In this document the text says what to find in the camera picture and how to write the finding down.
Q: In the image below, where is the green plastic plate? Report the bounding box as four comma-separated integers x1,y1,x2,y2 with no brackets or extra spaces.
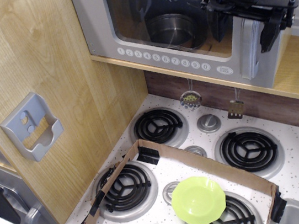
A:
171,176,227,224

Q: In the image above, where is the back left black burner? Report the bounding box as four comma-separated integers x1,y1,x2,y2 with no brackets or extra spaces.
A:
129,107,189,148

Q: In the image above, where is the grey wall phone holder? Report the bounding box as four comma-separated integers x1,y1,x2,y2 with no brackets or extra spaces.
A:
0,92,64,162

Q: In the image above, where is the grey back stove knob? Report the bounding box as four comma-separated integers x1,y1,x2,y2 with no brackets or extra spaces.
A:
197,114,222,133

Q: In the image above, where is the grey centre small knob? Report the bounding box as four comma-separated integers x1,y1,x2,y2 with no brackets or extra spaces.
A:
184,145,207,157

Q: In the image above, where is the back right black burner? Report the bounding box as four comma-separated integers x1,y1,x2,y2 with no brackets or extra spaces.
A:
213,126,285,179

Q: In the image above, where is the stainless steel pot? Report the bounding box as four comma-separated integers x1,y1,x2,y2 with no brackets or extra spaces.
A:
146,13,208,52

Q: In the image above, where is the front left black burner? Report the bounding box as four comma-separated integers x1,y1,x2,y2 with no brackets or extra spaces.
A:
99,162,158,223

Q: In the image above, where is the hanging round strainer toy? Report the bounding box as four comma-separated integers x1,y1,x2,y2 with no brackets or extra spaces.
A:
179,79,202,110

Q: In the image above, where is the black burner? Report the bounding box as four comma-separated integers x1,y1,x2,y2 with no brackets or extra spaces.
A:
213,126,285,179
180,186,264,224
99,162,158,223
129,107,189,148

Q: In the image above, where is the front right black burner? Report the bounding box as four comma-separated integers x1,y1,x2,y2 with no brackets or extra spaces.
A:
180,186,264,224

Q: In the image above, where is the grey toy microwave door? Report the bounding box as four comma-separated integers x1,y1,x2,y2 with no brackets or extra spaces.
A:
72,0,298,88

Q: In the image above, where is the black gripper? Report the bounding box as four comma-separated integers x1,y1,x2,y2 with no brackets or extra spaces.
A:
201,0,298,53

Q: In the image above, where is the hanging small spatula toy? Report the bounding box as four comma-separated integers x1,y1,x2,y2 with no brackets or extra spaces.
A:
227,88,244,120

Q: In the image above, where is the grey oven door handle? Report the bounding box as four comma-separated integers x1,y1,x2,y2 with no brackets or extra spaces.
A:
24,206,47,224

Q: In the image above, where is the brown cardboard frame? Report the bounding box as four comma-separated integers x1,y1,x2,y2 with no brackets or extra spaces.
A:
82,140,285,224

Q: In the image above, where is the grey middle stove knob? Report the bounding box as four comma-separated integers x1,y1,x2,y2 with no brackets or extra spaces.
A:
162,181,179,206

